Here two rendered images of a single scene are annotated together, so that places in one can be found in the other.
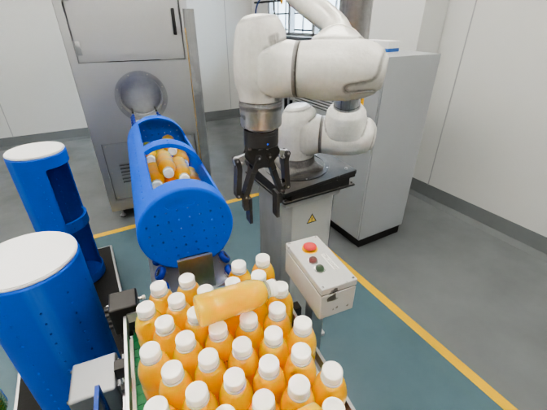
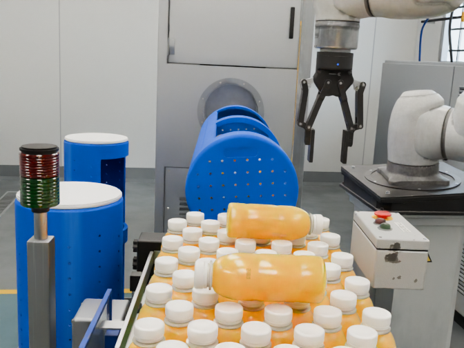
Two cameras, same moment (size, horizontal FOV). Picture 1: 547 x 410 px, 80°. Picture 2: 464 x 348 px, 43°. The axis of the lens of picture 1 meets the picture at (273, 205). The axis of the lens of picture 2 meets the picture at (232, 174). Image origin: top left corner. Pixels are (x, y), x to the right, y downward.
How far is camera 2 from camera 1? 0.61 m
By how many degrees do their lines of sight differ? 27
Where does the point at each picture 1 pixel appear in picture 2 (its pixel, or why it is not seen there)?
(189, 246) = not seen: hidden behind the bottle
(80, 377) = (90, 306)
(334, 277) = (399, 235)
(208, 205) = (272, 163)
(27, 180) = (79, 167)
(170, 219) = (226, 170)
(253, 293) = (292, 213)
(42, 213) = not seen: hidden behind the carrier
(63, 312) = (88, 258)
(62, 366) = (65, 330)
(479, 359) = not seen: outside the picture
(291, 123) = (404, 110)
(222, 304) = (255, 213)
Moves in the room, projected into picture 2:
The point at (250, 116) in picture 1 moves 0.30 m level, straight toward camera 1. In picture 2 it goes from (322, 33) to (290, 22)
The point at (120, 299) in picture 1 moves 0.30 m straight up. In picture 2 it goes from (152, 236) to (155, 106)
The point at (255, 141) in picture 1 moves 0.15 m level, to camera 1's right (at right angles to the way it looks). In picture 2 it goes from (324, 60) to (401, 63)
